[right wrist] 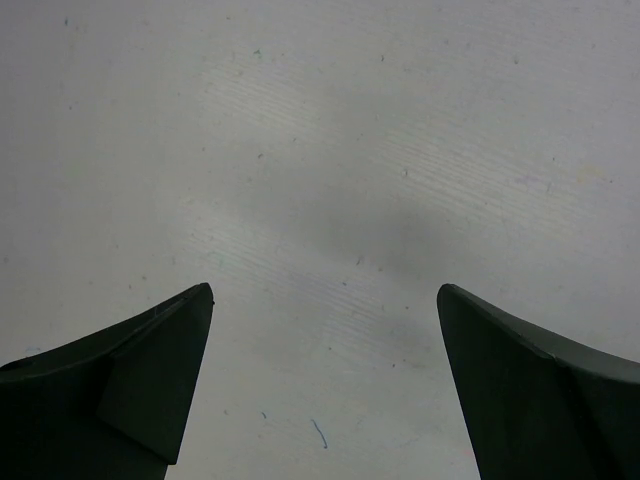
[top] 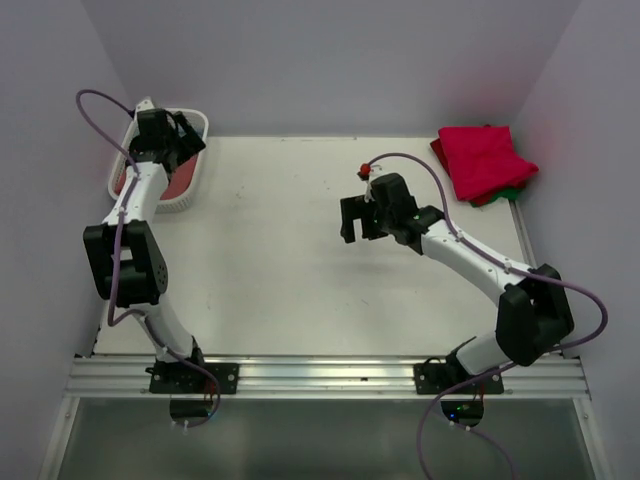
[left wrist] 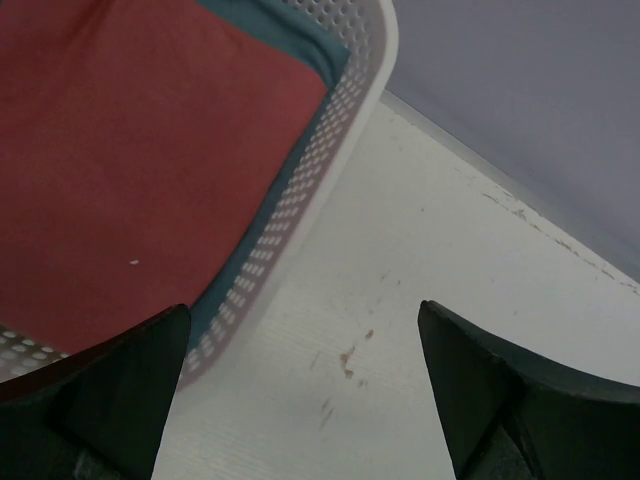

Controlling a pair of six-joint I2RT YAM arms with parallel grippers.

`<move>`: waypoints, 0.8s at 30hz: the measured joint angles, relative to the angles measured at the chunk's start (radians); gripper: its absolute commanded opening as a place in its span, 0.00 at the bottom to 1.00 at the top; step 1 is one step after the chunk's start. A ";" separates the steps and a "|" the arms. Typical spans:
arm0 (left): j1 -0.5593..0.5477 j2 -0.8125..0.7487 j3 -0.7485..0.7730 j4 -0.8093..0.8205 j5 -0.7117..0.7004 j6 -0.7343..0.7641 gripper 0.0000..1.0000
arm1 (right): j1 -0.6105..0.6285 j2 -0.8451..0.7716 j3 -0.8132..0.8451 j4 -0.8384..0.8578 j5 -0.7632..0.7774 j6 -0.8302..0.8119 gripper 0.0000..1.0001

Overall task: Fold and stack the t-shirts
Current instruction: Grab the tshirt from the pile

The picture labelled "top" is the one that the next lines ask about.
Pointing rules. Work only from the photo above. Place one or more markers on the white perforated plastic basket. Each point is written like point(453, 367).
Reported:
point(200, 124)

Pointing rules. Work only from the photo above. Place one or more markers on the folded green t shirt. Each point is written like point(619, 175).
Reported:
point(510, 193)

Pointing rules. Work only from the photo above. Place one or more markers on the folded crimson t shirt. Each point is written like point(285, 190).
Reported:
point(483, 159)

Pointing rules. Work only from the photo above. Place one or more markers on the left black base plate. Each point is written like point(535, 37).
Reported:
point(225, 377)

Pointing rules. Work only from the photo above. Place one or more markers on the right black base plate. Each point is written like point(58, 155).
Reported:
point(433, 376)

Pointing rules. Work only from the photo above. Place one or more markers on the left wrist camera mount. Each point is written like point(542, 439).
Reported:
point(144, 105)

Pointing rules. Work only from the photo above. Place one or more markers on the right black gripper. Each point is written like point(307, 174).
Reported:
point(354, 208)

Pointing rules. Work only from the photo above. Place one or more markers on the salmon pink t shirt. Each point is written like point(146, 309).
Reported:
point(177, 189)

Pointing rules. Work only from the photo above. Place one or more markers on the folded dark red t shirt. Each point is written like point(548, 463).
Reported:
point(438, 150)

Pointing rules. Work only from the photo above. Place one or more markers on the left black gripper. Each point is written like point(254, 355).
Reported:
point(188, 144)

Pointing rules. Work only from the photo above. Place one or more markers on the aluminium mounting rail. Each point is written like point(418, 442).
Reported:
point(321, 377)

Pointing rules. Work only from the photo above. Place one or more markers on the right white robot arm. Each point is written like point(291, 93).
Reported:
point(532, 309)

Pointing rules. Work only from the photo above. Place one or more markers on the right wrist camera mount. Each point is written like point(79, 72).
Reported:
point(367, 173)

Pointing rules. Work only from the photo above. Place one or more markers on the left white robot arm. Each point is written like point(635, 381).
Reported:
point(157, 172)

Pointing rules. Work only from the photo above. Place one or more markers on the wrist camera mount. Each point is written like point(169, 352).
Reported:
point(367, 173)
point(144, 105)

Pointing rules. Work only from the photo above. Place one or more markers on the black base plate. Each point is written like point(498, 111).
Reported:
point(433, 376)
point(225, 377)

